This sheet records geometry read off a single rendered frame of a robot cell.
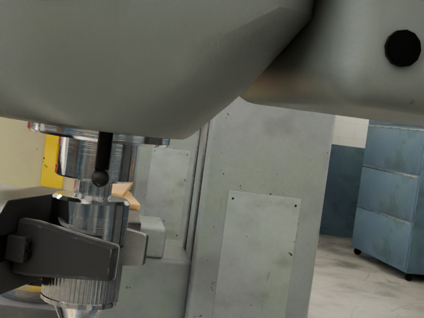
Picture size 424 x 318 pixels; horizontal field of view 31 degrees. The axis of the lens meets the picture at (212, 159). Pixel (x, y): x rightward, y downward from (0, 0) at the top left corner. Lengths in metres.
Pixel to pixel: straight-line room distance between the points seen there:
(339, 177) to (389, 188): 2.10
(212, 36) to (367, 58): 0.08
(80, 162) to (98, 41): 0.09
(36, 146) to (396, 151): 6.26
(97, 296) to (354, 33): 0.21
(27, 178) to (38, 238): 1.75
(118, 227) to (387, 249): 7.70
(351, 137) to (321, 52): 9.85
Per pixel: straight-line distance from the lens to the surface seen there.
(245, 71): 0.41
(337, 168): 10.19
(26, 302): 0.88
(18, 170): 2.20
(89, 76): 0.39
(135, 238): 0.49
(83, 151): 0.44
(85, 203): 0.45
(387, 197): 8.23
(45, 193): 0.49
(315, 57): 0.40
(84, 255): 0.44
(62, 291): 0.46
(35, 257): 0.45
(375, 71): 0.38
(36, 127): 0.44
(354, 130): 10.25
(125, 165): 0.45
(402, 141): 8.06
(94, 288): 0.46
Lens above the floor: 1.32
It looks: 3 degrees down
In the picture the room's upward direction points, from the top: 7 degrees clockwise
